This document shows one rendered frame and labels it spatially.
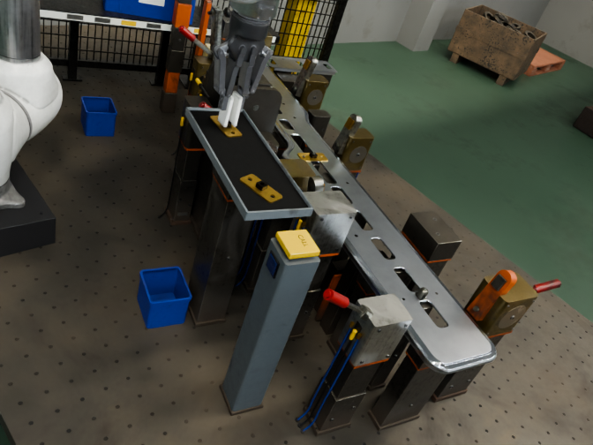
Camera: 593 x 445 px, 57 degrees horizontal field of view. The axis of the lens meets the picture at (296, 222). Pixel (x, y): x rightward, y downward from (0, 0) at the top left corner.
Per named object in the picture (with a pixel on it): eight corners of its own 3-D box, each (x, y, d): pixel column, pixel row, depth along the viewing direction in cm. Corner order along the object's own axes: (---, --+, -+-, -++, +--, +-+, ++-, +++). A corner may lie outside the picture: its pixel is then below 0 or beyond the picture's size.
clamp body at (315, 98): (308, 168, 208) (337, 84, 187) (280, 169, 202) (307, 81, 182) (300, 158, 212) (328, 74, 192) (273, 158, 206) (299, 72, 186)
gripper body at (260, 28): (243, 20, 99) (232, 68, 105) (281, 22, 104) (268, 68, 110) (222, 3, 104) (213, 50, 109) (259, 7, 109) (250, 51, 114)
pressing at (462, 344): (512, 356, 113) (515, 351, 112) (430, 379, 101) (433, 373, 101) (259, 57, 202) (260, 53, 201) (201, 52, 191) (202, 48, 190)
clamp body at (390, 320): (349, 428, 123) (414, 320, 102) (304, 442, 117) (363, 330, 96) (334, 400, 128) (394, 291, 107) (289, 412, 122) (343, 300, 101)
